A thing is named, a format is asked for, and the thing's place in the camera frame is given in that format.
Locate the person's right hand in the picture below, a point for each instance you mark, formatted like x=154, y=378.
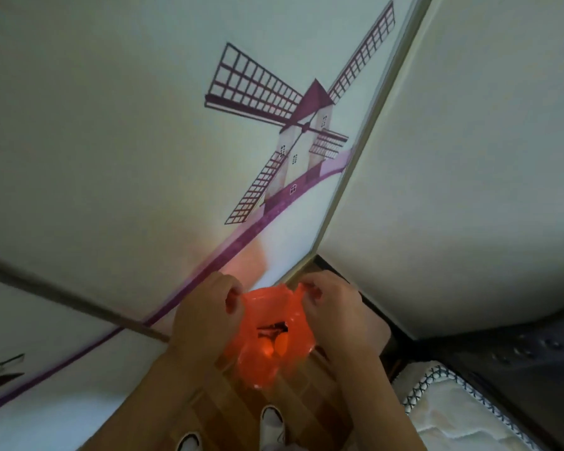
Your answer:
x=338, y=319

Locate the red plastic bag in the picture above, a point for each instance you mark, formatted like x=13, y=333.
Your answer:
x=258, y=366

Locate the white sliding door wardrobe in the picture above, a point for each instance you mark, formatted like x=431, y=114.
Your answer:
x=122, y=136

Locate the small orange fruit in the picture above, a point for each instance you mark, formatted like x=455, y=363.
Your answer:
x=281, y=345

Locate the person's right forearm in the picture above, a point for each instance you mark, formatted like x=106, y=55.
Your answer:
x=380, y=408

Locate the person's left forearm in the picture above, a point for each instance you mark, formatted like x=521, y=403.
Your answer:
x=150, y=408

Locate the white slipper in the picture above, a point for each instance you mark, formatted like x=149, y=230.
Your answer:
x=271, y=427
x=189, y=442

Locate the white left slipper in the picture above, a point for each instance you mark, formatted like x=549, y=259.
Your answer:
x=189, y=442

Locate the person's left hand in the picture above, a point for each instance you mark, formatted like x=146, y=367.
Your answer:
x=202, y=324

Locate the white quilted mattress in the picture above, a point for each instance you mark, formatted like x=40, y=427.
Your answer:
x=451, y=418

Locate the white right slipper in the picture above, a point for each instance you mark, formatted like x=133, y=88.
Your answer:
x=271, y=427

